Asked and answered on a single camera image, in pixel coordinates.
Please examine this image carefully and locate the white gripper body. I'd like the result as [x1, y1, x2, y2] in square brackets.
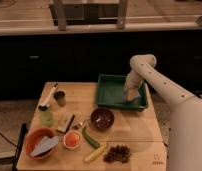
[123, 70, 143, 92]

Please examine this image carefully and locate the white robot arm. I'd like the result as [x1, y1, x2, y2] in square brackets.
[123, 54, 202, 171]

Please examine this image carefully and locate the green plastic tray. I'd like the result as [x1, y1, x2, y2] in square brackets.
[96, 74, 148, 111]

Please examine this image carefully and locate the dark brown bowl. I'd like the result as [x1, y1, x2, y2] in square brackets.
[90, 108, 115, 131]

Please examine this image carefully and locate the brown dried grape bunch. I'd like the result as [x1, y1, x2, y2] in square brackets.
[103, 145, 131, 163]

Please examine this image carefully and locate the green cucumber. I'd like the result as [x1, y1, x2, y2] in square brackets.
[82, 128, 100, 149]

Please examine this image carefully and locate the yellow corn cob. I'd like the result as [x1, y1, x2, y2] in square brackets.
[84, 144, 107, 163]

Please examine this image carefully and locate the small metal spoon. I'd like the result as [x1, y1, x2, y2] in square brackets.
[72, 119, 88, 130]

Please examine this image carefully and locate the dark metal cup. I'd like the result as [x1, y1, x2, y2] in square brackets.
[54, 91, 66, 107]

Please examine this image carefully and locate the wooden block eraser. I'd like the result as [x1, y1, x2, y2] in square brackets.
[57, 114, 75, 133]

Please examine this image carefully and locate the small white orange cup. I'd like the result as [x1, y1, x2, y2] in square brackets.
[63, 130, 82, 150]

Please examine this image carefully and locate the green cup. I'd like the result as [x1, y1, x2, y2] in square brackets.
[40, 110, 54, 127]

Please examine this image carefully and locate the grey cloth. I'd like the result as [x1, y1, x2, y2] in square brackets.
[30, 136, 59, 157]

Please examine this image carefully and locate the orange bowl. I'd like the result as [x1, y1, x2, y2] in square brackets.
[24, 128, 57, 160]

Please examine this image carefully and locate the wooden stool frame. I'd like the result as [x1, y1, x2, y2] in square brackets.
[49, 0, 128, 31]

